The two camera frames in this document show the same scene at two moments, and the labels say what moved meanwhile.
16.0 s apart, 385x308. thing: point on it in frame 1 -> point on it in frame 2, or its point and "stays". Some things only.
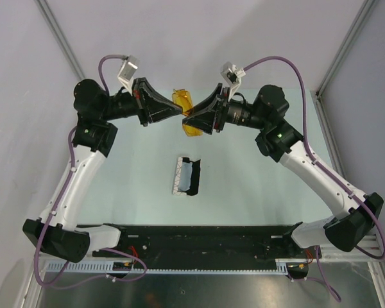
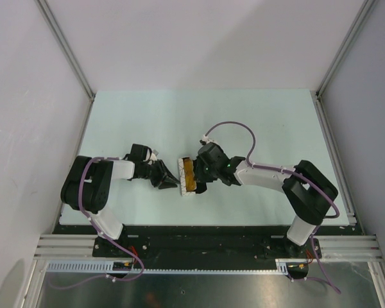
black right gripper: (206, 120) -> (199, 176)
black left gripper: (162, 108) -> (162, 169)
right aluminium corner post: (366, 6) stays
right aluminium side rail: (334, 149) stays
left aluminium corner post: (61, 36) stays
